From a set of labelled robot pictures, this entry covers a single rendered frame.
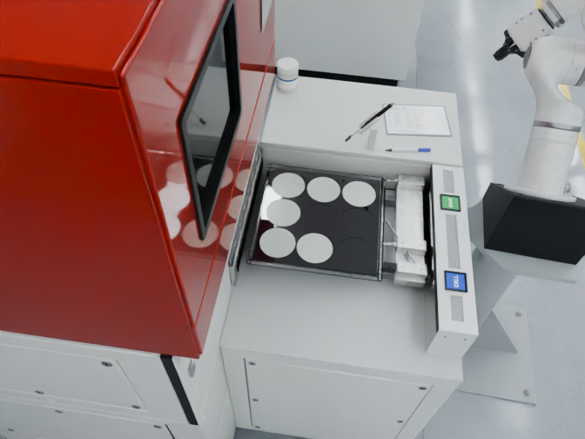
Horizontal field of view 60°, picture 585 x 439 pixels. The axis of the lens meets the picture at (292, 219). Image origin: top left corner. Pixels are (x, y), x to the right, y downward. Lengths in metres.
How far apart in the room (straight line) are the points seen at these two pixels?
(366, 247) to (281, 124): 0.49
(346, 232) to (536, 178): 0.54
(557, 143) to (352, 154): 0.56
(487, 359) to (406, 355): 1.03
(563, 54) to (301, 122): 0.75
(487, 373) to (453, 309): 1.06
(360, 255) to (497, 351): 1.14
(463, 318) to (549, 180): 0.47
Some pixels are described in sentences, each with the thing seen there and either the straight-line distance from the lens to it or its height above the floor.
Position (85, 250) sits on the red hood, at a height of 1.54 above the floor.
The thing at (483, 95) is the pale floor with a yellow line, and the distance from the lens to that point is 3.57.
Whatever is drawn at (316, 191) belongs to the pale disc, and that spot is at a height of 0.90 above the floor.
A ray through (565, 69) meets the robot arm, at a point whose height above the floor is 1.27.
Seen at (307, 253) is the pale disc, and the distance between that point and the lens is 1.41.
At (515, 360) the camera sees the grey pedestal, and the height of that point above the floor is 0.01.
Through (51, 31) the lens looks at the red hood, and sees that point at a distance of 0.51.
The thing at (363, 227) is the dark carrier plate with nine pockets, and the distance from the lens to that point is 1.48.
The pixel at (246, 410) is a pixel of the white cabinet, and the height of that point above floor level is 0.31.
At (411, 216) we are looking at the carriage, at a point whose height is 0.88.
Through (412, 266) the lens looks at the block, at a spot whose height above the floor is 0.91.
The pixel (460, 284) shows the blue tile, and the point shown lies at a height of 0.96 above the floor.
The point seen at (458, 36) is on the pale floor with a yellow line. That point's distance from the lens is 4.07.
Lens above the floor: 2.07
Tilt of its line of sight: 53 degrees down
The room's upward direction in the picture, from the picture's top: 3 degrees clockwise
